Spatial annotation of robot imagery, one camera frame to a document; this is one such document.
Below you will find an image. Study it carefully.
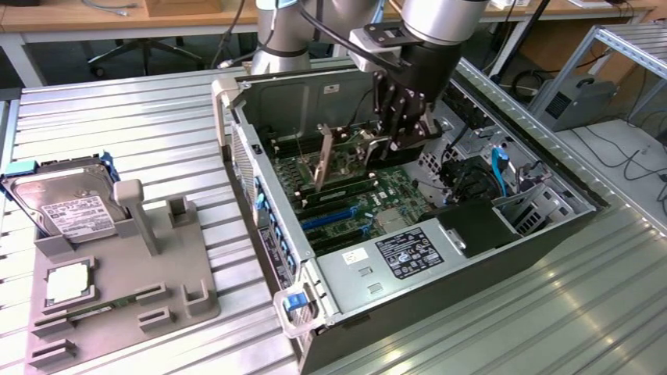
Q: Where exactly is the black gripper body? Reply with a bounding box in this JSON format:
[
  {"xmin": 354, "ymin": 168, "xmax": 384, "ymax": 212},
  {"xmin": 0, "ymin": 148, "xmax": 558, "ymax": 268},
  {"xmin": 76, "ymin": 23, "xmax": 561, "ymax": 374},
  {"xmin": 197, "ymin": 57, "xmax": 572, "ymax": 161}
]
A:
[{"xmin": 388, "ymin": 42, "xmax": 462, "ymax": 105}]

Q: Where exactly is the graphics card with metal bracket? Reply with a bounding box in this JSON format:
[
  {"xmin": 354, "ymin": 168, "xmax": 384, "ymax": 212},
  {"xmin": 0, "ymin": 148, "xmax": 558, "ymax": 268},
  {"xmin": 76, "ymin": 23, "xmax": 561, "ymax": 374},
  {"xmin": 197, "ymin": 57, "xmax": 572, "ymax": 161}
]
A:
[{"xmin": 310, "ymin": 123, "xmax": 424, "ymax": 193}]

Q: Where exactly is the perforated metal drive cage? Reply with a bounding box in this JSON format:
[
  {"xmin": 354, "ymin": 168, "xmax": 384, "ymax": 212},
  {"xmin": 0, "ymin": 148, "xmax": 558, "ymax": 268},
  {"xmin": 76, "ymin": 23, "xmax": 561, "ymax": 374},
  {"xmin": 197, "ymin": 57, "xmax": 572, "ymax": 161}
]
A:
[{"xmin": 416, "ymin": 77, "xmax": 496, "ymax": 204}]

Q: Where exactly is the green motherboard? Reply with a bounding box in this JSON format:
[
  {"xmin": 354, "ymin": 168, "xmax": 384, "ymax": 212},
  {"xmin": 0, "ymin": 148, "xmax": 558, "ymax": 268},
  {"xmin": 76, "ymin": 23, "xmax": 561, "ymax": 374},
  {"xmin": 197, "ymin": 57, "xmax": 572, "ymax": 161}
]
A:
[{"xmin": 268, "ymin": 128, "xmax": 444, "ymax": 255}]

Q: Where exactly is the black slanted pole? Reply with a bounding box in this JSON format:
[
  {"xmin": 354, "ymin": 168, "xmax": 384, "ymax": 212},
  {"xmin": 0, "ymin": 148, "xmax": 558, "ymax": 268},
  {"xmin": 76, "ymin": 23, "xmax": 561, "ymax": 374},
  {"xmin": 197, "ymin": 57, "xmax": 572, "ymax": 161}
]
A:
[{"xmin": 488, "ymin": 0, "xmax": 550, "ymax": 77}]

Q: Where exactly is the black RAM slot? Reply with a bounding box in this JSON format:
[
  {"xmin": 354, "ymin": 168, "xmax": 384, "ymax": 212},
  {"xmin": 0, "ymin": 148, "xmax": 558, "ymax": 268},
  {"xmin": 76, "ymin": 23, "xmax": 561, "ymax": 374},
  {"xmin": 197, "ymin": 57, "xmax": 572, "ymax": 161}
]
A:
[
  {"xmin": 274, "ymin": 139, "xmax": 321, "ymax": 158},
  {"xmin": 270, "ymin": 134, "xmax": 322, "ymax": 152}
]

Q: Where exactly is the silver chipset heat sink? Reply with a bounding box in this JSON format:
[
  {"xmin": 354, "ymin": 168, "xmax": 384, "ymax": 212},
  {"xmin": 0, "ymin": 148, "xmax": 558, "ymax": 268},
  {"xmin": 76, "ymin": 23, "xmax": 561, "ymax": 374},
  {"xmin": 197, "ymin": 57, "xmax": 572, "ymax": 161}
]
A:
[{"xmin": 373, "ymin": 210, "xmax": 412, "ymax": 231}]

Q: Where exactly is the metal disk bay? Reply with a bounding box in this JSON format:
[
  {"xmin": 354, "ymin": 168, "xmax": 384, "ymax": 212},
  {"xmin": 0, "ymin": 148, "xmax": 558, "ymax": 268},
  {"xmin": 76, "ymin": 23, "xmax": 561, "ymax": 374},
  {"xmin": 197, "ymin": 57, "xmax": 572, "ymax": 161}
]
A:
[{"xmin": 492, "ymin": 183, "xmax": 594, "ymax": 235}]

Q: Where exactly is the long wooden desk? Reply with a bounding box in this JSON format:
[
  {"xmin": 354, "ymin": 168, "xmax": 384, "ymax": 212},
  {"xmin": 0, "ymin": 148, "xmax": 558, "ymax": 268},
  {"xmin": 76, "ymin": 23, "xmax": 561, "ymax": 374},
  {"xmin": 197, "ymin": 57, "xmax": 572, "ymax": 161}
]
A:
[{"xmin": 481, "ymin": 0, "xmax": 657, "ymax": 75}]

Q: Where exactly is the grey power supply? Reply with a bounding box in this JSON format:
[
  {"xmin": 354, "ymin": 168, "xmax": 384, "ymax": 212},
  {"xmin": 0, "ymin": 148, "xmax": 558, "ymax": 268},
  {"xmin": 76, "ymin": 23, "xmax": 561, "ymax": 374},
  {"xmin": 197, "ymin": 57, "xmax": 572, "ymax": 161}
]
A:
[{"xmin": 314, "ymin": 216, "xmax": 469, "ymax": 317}]

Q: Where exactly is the brown cardboard box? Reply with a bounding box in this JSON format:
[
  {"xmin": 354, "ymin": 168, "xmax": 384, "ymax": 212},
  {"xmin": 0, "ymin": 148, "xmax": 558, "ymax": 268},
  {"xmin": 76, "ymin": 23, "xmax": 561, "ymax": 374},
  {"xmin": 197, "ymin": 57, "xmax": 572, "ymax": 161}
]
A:
[{"xmin": 142, "ymin": 0, "xmax": 222, "ymax": 19}]

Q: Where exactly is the black office chair base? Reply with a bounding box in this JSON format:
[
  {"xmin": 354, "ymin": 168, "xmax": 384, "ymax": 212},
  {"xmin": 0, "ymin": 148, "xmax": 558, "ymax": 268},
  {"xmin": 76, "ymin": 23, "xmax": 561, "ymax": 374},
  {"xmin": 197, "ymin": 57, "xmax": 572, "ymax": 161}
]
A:
[{"xmin": 85, "ymin": 37, "xmax": 204, "ymax": 77}]

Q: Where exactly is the open dark PC case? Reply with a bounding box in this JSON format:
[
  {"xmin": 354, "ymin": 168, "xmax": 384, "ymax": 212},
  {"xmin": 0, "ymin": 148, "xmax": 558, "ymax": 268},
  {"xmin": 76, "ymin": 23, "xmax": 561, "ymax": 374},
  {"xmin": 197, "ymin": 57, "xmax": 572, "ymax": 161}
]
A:
[{"xmin": 210, "ymin": 45, "xmax": 610, "ymax": 374}]

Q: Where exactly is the hard disk with blue carrier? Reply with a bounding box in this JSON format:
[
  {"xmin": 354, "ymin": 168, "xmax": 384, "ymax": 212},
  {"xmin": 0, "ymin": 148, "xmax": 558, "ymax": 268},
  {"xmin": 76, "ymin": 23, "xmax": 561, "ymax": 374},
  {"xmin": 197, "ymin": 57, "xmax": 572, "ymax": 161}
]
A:
[{"xmin": 0, "ymin": 152, "xmax": 130, "ymax": 246}]

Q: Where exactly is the grey parts rack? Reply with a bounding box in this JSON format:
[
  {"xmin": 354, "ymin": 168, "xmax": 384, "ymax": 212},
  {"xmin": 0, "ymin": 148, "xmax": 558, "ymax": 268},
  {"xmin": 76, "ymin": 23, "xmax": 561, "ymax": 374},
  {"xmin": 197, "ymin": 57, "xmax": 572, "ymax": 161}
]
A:
[{"xmin": 25, "ymin": 177, "xmax": 222, "ymax": 372}]

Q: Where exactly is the green RAM stick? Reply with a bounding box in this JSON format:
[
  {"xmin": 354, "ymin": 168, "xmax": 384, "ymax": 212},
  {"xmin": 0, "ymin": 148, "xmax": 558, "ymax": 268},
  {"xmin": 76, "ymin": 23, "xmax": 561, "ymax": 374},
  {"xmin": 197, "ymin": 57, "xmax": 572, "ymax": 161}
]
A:
[{"xmin": 66, "ymin": 296, "xmax": 141, "ymax": 323}]

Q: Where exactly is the silver CPU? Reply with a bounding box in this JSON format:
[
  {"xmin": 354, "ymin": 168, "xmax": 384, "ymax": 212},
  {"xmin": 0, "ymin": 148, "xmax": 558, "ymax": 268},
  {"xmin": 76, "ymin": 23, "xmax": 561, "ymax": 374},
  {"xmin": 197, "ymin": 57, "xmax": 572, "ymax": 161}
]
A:
[{"xmin": 45, "ymin": 267, "xmax": 89, "ymax": 304}]

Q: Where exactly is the black looped wire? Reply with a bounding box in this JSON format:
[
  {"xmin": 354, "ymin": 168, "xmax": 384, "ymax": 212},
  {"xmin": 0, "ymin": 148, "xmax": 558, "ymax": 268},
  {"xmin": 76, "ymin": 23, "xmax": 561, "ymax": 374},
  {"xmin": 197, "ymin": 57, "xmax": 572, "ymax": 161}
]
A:
[{"xmin": 350, "ymin": 88, "xmax": 377, "ymax": 125}]

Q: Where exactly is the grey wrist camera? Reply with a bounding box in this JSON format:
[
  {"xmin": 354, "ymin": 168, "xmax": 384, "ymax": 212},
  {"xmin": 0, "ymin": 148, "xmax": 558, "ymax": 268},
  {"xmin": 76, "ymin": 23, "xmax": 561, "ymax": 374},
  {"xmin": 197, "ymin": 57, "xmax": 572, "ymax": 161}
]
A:
[{"xmin": 346, "ymin": 22, "xmax": 417, "ymax": 73}]

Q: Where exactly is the coiled black cable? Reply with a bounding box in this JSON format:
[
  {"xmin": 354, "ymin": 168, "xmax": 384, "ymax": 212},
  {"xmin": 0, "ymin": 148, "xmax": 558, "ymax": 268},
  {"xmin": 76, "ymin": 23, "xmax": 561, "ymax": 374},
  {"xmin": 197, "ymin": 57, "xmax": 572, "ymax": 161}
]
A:
[{"xmin": 512, "ymin": 70, "xmax": 542, "ymax": 98}]

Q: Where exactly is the blue SATA wire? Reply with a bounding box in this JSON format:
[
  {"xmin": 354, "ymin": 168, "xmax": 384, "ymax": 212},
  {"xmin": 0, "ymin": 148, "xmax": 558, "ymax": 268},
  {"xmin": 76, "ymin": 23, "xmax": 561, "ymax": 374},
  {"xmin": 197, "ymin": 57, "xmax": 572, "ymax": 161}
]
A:
[{"xmin": 488, "ymin": 144, "xmax": 514, "ymax": 200}]

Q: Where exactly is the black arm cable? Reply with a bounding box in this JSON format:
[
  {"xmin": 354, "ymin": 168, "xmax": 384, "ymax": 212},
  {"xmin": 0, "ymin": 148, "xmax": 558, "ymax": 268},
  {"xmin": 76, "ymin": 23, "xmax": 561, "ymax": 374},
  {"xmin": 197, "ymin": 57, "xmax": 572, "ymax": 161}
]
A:
[{"xmin": 298, "ymin": 0, "xmax": 410, "ymax": 72}]

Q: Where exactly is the grey machine with handle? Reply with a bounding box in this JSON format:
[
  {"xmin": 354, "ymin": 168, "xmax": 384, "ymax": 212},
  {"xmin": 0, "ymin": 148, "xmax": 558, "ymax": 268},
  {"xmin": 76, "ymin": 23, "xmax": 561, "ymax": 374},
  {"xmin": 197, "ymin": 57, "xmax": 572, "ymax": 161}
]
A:
[{"xmin": 528, "ymin": 76, "xmax": 621, "ymax": 132}]

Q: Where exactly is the cable with silver plug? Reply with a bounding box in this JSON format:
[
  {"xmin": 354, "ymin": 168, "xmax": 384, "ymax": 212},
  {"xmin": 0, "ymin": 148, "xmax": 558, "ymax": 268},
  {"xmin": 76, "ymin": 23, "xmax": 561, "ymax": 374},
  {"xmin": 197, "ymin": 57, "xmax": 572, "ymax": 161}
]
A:
[{"xmin": 216, "ymin": 0, "xmax": 249, "ymax": 70}]

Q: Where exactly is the aluminium slat table frame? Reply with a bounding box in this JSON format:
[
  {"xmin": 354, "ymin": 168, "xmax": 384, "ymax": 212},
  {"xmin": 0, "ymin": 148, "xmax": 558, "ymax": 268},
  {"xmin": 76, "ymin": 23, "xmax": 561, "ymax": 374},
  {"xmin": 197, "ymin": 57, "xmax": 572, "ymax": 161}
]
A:
[{"xmin": 528, "ymin": 21, "xmax": 667, "ymax": 130}]

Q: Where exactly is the grey network cable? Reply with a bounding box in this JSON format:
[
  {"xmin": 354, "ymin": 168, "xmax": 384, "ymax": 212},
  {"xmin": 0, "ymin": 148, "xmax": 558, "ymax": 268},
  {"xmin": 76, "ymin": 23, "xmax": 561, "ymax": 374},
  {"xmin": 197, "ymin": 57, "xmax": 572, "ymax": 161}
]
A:
[{"xmin": 80, "ymin": 0, "xmax": 140, "ymax": 17}]

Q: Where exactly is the wooden desk with white frame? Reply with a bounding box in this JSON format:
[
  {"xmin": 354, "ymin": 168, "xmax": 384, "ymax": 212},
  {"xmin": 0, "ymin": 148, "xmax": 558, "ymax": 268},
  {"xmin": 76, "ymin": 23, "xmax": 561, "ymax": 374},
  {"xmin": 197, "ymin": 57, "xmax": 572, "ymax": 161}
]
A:
[{"xmin": 0, "ymin": 0, "xmax": 261, "ymax": 89}]

